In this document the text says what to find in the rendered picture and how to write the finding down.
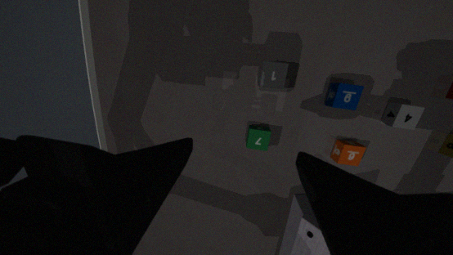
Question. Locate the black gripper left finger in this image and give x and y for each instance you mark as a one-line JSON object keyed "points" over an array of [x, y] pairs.
{"points": [[125, 190]]}

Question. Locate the yellow block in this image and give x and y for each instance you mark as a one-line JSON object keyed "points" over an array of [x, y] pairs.
{"points": [[447, 147]]}

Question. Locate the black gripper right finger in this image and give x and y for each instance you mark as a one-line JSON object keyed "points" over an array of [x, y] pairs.
{"points": [[357, 217]]}

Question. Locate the red block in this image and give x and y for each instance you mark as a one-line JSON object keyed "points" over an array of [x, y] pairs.
{"points": [[450, 92]]}

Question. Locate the green block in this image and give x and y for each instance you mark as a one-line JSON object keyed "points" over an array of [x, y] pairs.
{"points": [[258, 138]]}

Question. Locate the blue block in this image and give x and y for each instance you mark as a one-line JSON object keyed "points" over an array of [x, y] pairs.
{"points": [[343, 96]]}

